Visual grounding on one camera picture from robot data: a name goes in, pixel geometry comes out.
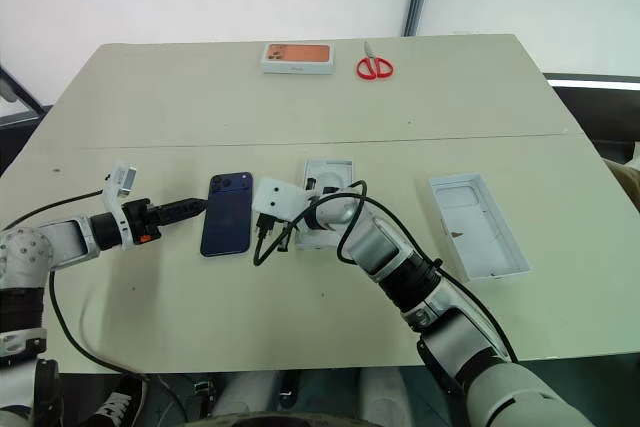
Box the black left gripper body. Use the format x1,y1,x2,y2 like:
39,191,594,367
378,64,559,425
123,198,162,247

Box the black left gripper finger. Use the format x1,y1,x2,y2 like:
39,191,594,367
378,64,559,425
156,206,207,225
155,199,209,214

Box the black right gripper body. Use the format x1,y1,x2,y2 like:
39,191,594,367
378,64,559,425
271,219,296,254

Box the white phone box base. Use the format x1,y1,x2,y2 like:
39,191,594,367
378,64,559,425
293,158,357,252

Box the phone box with orange print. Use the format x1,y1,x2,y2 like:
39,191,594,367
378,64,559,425
260,42,336,76

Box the white phone box lid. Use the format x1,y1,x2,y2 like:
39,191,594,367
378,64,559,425
428,172,533,284

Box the dark blue smartphone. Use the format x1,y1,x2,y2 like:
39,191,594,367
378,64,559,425
199,171,256,259

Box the black and white shoe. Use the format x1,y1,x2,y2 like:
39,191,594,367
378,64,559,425
78,373,150,427

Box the dark bench with white edge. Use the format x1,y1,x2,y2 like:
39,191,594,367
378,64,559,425
542,71,640,165

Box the brown object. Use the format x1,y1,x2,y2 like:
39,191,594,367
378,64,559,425
601,156,640,214

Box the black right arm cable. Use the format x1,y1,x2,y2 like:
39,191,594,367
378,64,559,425
251,178,520,364

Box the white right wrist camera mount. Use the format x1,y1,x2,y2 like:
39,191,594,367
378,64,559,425
249,176,307,224

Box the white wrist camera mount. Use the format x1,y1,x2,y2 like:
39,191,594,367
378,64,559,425
249,176,307,224
101,161,139,250

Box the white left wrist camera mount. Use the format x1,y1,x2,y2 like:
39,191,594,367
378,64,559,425
101,161,139,250

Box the dark frame with glass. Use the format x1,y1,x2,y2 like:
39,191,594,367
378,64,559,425
0,62,55,129

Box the red handled scissors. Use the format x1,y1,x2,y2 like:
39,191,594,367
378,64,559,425
355,40,396,82

